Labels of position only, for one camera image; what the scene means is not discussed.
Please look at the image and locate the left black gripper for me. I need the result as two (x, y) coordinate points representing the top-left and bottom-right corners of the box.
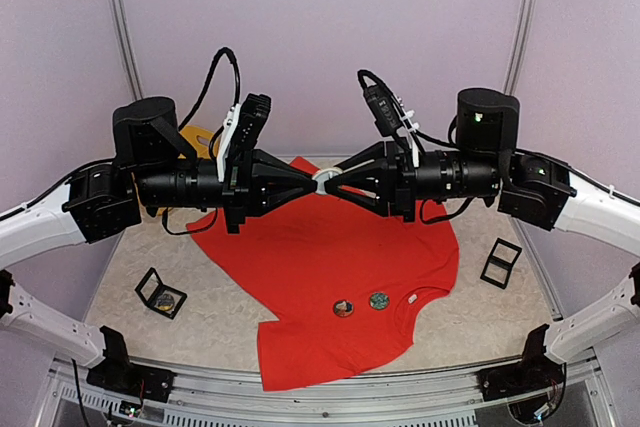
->
(134, 148), (319, 235)

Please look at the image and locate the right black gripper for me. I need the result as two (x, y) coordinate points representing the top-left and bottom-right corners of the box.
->
(325, 134), (505, 219)

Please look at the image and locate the red t-shirt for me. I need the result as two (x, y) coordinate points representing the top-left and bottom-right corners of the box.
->
(185, 155), (461, 392)

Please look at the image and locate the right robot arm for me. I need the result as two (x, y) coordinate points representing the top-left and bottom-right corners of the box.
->
(318, 86), (639, 400)

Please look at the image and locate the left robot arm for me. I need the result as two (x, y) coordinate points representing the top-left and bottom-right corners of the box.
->
(1, 94), (316, 396)

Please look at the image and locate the green blue round brooch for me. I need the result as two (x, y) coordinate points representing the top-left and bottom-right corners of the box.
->
(369, 292), (390, 311)

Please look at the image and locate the orange blue round brooch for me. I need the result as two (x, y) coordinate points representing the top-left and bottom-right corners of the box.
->
(333, 299), (354, 318)

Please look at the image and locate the right black brooch box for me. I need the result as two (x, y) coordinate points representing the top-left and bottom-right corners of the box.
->
(480, 238), (522, 290)

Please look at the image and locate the black brooch box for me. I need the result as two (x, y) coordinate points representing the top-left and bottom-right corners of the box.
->
(134, 267), (188, 320)
(480, 238), (522, 290)

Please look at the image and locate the left black brooch box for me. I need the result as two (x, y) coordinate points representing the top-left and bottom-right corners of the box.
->
(134, 267), (188, 320)

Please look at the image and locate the yellow plastic basket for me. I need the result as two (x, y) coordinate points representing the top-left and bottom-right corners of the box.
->
(136, 126), (223, 217)

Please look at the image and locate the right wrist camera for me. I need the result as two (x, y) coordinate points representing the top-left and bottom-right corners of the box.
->
(361, 82), (421, 168)

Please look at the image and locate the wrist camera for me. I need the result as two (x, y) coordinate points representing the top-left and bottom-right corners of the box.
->
(216, 93), (272, 182)
(361, 82), (421, 168)

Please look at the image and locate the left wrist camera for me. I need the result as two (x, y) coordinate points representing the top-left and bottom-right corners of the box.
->
(216, 93), (272, 182)

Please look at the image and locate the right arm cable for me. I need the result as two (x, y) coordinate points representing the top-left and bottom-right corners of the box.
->
(356, 68), (471, 227)

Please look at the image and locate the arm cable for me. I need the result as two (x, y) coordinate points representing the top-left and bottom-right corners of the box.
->
(162, 46), (242, 237)
(356, 68), (471, 227)

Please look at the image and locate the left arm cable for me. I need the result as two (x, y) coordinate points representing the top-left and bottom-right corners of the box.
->
(162, 46), (242, 237)

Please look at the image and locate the right aluminium frame post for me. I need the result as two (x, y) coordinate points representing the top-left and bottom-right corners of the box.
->
(503, 0), (536, 95)

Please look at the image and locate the aluminium frame post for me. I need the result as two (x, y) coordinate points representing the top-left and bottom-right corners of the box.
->
(108, 0), (144, 100)
(503, 0), (536, 95)

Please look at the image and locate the left aluminium frame post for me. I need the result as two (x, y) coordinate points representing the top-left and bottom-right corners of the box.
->
(108, 0), (144, 100)

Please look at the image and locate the front aluminium rail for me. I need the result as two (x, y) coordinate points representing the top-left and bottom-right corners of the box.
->
(29, 344), (621, 427)

